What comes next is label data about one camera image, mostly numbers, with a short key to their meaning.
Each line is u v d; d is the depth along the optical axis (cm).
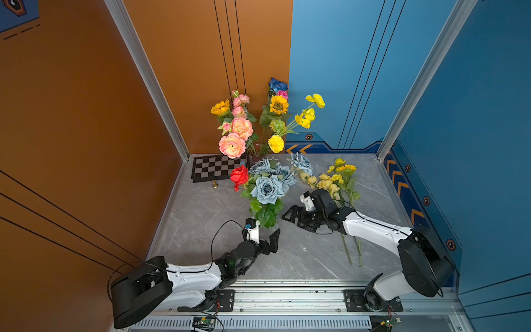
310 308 73
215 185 105
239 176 62
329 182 100
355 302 72
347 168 105
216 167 111
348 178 102
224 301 74
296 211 77
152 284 48
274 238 71
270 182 62
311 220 73
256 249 71
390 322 69
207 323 71
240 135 63
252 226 68
